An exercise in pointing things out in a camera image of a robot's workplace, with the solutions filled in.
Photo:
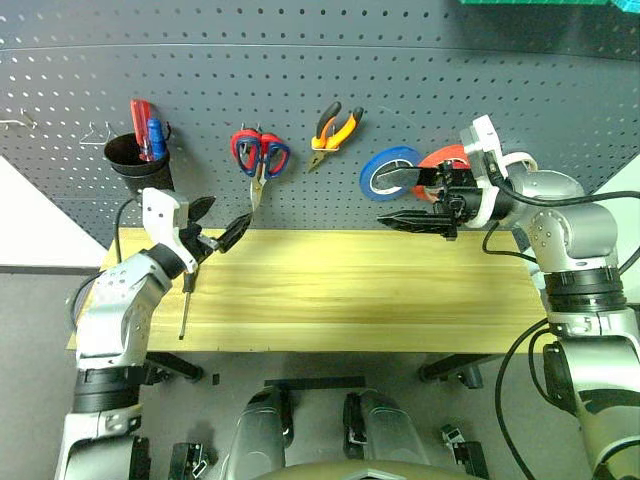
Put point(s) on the red tape roll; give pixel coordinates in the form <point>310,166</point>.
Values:
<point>445,155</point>

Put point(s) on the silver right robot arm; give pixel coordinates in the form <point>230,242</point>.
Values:
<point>575,230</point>

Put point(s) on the olive curved robot torso edge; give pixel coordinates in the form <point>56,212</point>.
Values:
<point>370,472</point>

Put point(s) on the straight metal pegboard hook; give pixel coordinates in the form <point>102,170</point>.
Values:
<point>22,119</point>

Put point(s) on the black floor bracket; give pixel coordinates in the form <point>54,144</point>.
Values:
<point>465,452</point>
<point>187,460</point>

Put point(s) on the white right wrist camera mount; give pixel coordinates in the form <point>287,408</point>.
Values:
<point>482,135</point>

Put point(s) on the blue tape roll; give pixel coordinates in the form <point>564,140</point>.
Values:
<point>367,177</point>

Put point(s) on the black plastic cup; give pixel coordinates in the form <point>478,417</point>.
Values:
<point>145,172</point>

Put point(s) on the silver rounded robot leg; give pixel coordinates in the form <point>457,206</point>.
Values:
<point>385,430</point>
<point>255,430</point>

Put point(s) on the small black floor block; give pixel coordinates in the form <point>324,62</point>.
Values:
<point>216,378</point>

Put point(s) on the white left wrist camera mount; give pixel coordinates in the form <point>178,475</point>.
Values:
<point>160,210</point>

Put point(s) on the green brick pattern block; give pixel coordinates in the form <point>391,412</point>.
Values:
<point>525,2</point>

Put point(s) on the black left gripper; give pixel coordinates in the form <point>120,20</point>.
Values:
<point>200,242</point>

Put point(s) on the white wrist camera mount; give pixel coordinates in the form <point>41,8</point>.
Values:
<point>482,135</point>
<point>160,210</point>

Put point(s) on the metal scissors hook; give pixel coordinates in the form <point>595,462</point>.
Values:
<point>250,127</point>

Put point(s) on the white tape roll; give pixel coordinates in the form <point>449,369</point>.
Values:
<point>520,159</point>

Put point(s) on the teal brick pattern block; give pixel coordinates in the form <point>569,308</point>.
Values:
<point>627,5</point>

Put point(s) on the dark grey perforated pegboard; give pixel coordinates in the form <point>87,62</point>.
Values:
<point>300,65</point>

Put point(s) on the black table leg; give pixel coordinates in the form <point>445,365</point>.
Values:
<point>450,367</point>
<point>175,365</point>

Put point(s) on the black table crossbar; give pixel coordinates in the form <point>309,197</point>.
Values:
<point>315,383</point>

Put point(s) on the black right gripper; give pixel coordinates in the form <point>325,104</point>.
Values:
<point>457,200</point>

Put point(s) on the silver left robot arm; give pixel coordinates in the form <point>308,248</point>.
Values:
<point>115,300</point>

